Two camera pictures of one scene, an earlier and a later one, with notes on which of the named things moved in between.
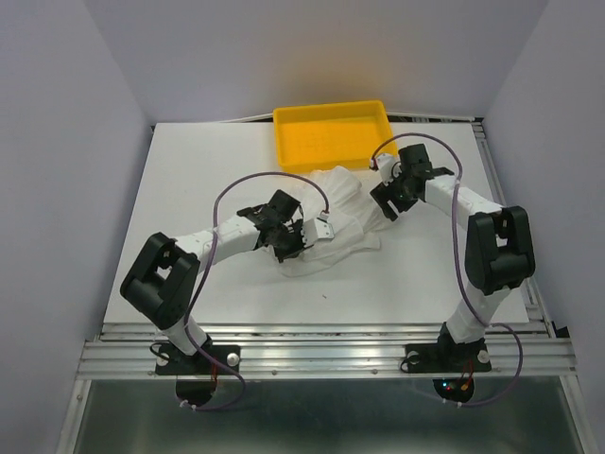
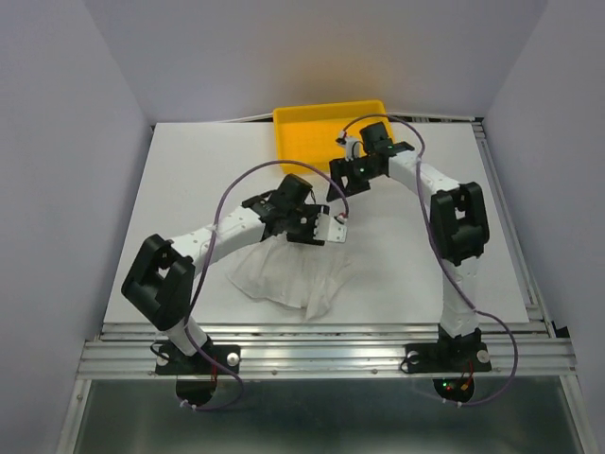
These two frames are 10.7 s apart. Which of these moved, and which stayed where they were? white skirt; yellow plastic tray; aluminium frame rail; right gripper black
Moved: right gripper black; white skirt
Stayed: yellow plastic tray; aluminium frame rail
